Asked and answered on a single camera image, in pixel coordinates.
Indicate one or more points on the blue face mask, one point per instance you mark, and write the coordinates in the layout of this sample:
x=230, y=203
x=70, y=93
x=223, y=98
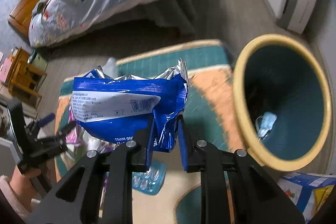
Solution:
x=264, y=124

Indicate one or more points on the patterned teal orange rug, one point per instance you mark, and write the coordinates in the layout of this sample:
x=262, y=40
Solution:
x=209, y=111

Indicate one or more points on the clear plastic bag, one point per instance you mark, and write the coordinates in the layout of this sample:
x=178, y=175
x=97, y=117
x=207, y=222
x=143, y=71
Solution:
x=110, y=68

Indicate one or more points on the left hand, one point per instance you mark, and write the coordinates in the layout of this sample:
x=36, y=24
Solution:
x=22, y=186

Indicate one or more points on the teal yellow-rimmed trash bin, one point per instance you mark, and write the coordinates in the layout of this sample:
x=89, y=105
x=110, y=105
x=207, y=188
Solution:
x=277, y=74

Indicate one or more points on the colourful cardboard box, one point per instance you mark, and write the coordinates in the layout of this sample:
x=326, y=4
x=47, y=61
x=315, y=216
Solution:
x=308, y=191

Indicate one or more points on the wooden stool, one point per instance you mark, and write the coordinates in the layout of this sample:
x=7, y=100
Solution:
x=24, y=79

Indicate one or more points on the green small bin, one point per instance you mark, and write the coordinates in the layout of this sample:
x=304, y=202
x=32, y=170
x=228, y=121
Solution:
x=37, y=60

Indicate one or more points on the blue wipes package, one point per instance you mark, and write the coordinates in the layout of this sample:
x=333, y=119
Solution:
x=114, y=109

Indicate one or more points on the blue blister pack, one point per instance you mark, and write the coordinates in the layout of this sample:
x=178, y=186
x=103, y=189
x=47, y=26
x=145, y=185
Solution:
x=150, y=182

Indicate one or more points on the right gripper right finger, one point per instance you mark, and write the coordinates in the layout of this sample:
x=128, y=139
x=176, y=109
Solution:
x=182, y=142

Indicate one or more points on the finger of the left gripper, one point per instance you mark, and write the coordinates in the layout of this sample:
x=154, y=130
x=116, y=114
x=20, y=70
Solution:
x=45, y=120
x=64, y=131

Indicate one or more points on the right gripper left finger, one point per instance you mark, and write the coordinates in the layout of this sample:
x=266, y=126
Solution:
x=150, y=139

